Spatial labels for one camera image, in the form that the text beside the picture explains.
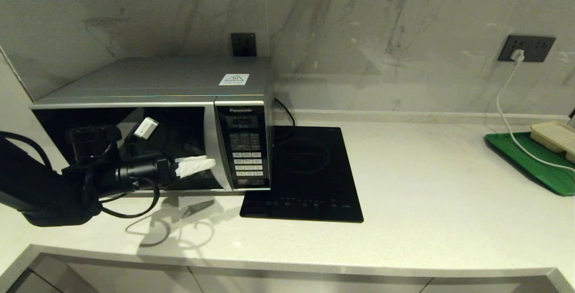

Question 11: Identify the black glass microwave door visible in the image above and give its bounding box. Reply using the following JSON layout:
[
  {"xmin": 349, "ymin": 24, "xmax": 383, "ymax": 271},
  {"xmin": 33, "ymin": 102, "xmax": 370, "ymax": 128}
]
[{"xmin": 31, "ymin": 103, "xmax": 234, "ymax": 192}]

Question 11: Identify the silver Panasonic microwave oven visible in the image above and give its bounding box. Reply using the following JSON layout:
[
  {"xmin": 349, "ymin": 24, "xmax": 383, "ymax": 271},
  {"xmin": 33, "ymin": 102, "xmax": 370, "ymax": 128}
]
[{"xmin": 29, "ymin": 56, "xmax": 275, "ymax": 192}]

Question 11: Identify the white warning sticker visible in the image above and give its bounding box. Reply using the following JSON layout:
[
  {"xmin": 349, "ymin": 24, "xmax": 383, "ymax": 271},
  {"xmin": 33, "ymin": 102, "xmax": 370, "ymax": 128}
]
[{"xmin": 219, "ymin": 74, "xmax": 249, "ymax": 86}]

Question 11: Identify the black induction cooktop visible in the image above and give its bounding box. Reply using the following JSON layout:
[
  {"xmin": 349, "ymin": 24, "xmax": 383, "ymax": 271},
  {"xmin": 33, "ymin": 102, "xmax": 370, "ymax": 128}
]
[{"xmin": 239, "ymin": 126, "xmax": 364, "ymax": 223}]

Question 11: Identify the green plastic tray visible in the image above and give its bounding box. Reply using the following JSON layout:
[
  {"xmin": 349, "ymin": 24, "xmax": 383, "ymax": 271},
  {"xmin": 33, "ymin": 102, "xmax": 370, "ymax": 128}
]
[{"xmin": 484, "ymin": 132, "xmax": 575, "ymax": 197}]

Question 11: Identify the beige lunch box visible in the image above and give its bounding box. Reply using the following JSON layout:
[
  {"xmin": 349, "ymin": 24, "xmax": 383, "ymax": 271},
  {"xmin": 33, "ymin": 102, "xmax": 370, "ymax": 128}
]
[{"xmin": 530, "ymin": 122, "xmax": 575, "ymax": 164}]

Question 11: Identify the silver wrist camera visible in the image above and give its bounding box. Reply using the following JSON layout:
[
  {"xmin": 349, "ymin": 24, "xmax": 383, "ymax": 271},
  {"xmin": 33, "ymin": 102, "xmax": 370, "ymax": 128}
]
[{"xmin": 134, "ymin": 117, "xmax": 159, "ymax": 140}]

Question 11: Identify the small black wall socket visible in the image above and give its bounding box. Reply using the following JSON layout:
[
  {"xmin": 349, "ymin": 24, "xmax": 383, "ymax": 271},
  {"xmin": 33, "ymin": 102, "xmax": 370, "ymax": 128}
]
[{"xmin": 231, "ymin": 33, "xmax": 257, "ymax": 57}]

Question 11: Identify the white power cable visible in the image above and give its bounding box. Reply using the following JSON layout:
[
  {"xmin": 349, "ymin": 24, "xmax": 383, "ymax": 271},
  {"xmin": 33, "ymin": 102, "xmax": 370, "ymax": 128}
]
[{"xmin": 495, "ymin": 62, "xmax": 575, "ymax": 172}]

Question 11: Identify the wide black wall socket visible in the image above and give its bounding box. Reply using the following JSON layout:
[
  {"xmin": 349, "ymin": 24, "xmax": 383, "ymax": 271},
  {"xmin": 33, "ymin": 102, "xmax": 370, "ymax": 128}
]
[{"xmin": 498, "ymin": 36, "xmax": 557, "ymax": 63}]

